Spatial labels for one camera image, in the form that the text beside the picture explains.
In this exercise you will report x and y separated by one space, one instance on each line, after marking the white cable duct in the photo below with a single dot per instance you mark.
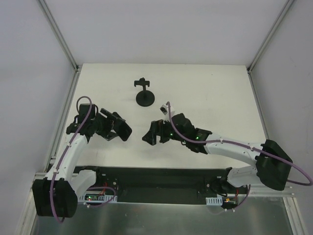
97 199
214 201

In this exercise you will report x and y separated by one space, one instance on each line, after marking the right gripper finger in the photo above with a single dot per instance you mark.
164 137
151 136

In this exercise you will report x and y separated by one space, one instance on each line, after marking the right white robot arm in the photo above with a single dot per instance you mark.
267 163

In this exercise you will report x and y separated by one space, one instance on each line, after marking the left aluminium frame post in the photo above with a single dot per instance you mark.
57 33

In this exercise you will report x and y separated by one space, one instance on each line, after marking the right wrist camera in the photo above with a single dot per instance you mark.
164 109

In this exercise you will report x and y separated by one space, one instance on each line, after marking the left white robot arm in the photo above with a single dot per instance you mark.
57 194

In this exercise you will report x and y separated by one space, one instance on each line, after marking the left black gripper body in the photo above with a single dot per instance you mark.
110 125

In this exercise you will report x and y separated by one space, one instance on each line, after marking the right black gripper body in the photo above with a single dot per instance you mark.
160 132

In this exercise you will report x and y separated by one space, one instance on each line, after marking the black phone stand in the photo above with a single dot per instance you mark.
144 98

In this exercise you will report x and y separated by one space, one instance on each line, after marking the aluminium frame post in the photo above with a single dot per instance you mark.
57 33
275 26

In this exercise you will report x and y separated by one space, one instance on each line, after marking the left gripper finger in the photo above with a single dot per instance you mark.
115 117
109 134

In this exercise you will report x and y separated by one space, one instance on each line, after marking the right aluminium frame post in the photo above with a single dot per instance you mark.
275 26

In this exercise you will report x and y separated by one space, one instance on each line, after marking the left white cable duct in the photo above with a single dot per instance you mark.
97 199

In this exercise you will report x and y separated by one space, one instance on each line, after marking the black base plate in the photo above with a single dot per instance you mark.
162 185

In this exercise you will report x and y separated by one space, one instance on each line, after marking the black smartphone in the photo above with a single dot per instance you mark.
122 129

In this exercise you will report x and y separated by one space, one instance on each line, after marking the right white cable duct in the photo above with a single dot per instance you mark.
214 201

